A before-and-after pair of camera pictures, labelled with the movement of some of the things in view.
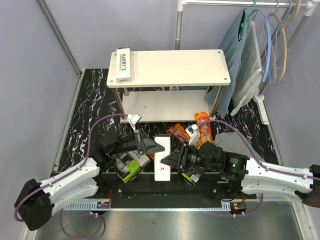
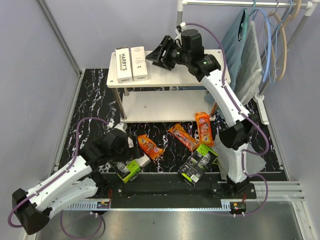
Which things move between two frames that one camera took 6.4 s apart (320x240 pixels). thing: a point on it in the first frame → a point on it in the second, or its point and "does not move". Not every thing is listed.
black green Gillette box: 125,166 does not move
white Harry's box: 162,171 → 139,69
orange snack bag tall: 205,131 does not move
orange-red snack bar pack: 179,132 does not move
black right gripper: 173,159 → 155,55
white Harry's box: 142,160 does not move
